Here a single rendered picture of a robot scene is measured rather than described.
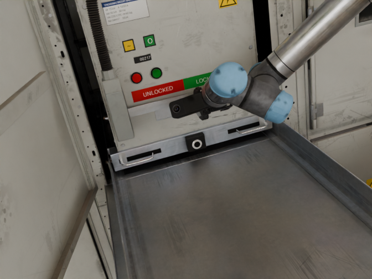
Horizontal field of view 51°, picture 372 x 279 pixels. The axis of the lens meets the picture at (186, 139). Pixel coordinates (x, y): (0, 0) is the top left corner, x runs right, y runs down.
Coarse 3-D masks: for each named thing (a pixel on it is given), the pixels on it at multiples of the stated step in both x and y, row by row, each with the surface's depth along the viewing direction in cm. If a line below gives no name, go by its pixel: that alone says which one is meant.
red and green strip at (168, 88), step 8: (184, 80) 119; (192, 80) 119; (200, 80) 120; (152, 88) 117; (160, 88) 118; (168, 88) 119; (176, 88) 119; (184, 88) 120; (136, 96) 117; (144, 96) 118; (152, 96) 118
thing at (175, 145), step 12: (240, 120) 128; (252, 120) 129; (192, 132) 126; (204, 132) 126; (216, 132) 127; (228, 132) 129; (252, 132) 131; (144, 144) 124; (156, 144) 124; (168, 144) 125; (180, 144) 126; (132, 156) 123; (144, 156) 124; (156, 156) 125; (168, 156) 126; (120, 168) 124
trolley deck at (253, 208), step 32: (224, 160) 122; (256, 160) 119; (288, 160) 116; (128, 192) 115; (160, 192) 112; (192, 192) 110; (224, 192) 107; (256, 192) 104; (288, 192) 102; (320, 192) 100; (160, 224) 99; (192, 224) 97; (224, 224) 95; (256, 224) 93; (288, 224) 91; (320, 224) 89; (352, 224) 88; (160, 256) 89; (192, 256) 87; (224, 256) 86; (256, 256) 84; (288, 256) 82; (320, 256) 81; (352, 256) 79
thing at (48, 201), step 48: (0, 0) 85; (0, 48) 82; (0, 96) 79; (48, 96) 102; (0, 144) 77; (48, 144) 98; (0, 192) 74; (48, 192) 94; (96, 192) 119; (0, 240) 72; (48, 240) 90
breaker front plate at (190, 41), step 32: (160, 0) 108; (192, 0) 110; (128, 32) 109; (160, 32) 111; (192, 32) 114; (224, 32) 116; (96, 64) 111; (128, 64) 113; (160, 64) 115; (192, 64) 117; (128, 96) 117; (160, 96) 119; (160, 128) 123; (192, 128) 126
